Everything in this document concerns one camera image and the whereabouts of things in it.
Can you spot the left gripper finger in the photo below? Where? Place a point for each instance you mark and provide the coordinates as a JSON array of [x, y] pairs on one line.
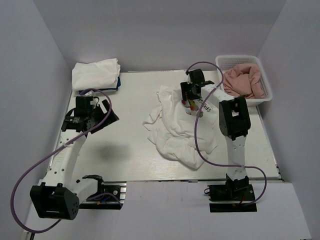
[[112, 117], [94, 126]]

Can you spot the pink t shirt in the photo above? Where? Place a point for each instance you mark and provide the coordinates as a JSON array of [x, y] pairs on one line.
[[243, 80]]

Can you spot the white printed t shirt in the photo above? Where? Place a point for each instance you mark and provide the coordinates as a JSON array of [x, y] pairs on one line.
[[179, 120]]

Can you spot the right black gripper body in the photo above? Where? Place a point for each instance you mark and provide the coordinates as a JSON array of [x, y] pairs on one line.
[[192, 85]]

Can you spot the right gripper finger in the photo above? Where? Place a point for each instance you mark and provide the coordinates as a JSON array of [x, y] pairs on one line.
[[193, 97], [184, 93]]

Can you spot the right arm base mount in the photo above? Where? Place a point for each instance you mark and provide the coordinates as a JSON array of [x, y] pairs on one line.
[[221, 201]]

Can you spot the folded white t shirt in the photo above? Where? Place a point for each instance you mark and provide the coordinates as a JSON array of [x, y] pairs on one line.
[[107, 69]]

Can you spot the white plastic basket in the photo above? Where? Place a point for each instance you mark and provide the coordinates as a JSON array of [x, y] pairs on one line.
[[226, 62]]

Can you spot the plain white t shirt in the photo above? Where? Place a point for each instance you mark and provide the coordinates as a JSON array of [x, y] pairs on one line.
[[170, 148]]

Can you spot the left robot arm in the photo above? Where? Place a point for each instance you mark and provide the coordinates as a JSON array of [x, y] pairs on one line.
[[59, 196]]

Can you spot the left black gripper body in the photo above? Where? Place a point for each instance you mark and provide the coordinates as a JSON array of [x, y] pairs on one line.
[[96, 115]]

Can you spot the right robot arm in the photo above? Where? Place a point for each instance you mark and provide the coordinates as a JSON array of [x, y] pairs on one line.
[[234, 124]]

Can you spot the folded blue t shirt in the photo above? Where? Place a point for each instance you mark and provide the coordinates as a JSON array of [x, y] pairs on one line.
[[103, 84]]

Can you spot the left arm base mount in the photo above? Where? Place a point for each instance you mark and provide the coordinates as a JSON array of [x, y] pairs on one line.
[[112, 197]]

